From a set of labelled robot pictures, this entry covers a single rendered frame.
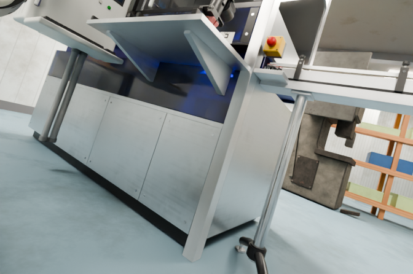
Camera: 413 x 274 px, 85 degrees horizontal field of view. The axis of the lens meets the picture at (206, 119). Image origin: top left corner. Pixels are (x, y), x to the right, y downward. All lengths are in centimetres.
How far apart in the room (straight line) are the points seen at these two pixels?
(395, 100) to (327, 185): 331
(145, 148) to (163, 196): 29
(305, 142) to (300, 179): 66
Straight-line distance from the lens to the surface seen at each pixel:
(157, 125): 127
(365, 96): 104
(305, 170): 432
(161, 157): 121
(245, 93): 102
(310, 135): 438
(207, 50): 92
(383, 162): 575
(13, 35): 410
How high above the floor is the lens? 54
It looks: 3 degrees up
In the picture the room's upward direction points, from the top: 18 degrees clockwise
